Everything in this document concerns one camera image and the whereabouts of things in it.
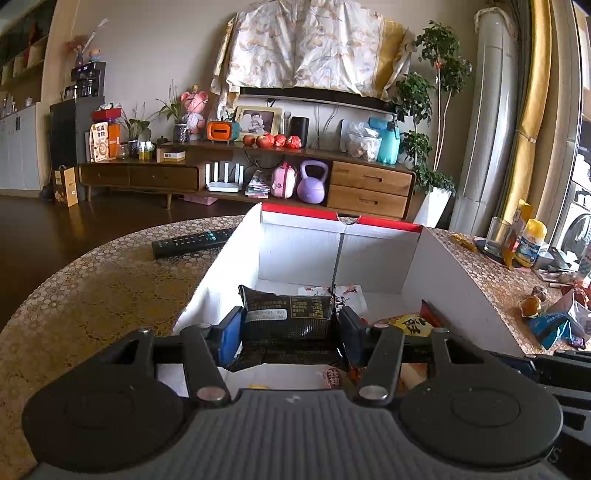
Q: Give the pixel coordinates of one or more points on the small purple brown candy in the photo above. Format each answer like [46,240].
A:
[540,292]

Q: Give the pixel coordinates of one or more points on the teal water jug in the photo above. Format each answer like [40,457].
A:
[390,136]

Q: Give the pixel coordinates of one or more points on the purple kettlebell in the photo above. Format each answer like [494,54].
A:
[311,189]

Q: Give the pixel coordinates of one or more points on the pink toy case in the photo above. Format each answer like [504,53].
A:
[283,181]

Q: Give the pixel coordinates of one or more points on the red apples pile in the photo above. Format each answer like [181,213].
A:
[272,141]

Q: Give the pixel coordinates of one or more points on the black cylinder speaker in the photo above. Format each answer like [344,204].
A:
[299,127]

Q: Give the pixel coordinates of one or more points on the floral cloth covered tv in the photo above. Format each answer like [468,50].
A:
[337,46]

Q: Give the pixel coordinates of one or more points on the brown paper bag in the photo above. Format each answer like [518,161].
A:
[65,186]

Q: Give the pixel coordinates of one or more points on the small potted plant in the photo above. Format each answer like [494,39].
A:
[172,108]

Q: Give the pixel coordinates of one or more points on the yellow standing snack pouch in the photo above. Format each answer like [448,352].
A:
[520,219]

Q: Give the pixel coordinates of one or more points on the framed photo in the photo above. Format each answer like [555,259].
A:
[258,120]

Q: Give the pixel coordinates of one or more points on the black tv remote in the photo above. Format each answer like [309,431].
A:
[192,243]

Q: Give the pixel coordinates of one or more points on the small yellow wrapped candy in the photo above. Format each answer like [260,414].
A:
[464,241]

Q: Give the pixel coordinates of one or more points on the red white cardboard box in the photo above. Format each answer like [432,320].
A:
[377,269]

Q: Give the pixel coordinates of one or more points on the drinking glass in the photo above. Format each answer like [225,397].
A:
[497,233]

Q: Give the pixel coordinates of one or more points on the pink plush toy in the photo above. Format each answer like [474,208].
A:
[194,102]

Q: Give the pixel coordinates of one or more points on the yellow lid vitamin bottle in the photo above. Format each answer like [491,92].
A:
[530,243]

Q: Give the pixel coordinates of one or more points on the black snack packet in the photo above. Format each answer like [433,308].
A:
[288,329]

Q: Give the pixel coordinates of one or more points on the tall potted green tree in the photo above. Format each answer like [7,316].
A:
[425,102]

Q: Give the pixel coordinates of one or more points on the clear plastic bag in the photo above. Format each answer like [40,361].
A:
[362,142]

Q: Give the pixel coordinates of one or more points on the stack of books and boxes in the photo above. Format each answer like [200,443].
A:
[560,273]

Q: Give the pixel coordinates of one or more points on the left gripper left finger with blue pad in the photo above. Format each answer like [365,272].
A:
[205,348]

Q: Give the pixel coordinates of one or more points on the orange clock radio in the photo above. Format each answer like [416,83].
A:
[222,131]

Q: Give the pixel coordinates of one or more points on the packaged braised egg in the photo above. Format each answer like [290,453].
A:
[530,307]

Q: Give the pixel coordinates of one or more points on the wooden tv cabinet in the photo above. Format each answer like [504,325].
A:
[353,186]

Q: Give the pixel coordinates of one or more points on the round dark tray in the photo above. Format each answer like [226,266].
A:
[495,255]

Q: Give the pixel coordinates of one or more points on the yellow curtain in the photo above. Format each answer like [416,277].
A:
[535,35]

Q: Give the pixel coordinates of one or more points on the standing air conditioner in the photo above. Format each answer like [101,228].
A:
[492,123]

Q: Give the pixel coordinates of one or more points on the blue snack packet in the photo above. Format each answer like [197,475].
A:
[550,328]

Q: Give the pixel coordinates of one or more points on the washing machine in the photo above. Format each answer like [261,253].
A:
[573,231]

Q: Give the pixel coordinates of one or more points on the orange snack box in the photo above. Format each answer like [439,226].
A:
[103,141]

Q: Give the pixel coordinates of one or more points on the red yellow chip bag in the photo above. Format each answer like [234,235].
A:
[419,324]

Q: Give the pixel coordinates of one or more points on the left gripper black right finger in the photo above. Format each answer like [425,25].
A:
[375,352]

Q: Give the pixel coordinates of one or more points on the white router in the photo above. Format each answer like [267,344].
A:
[224,177]

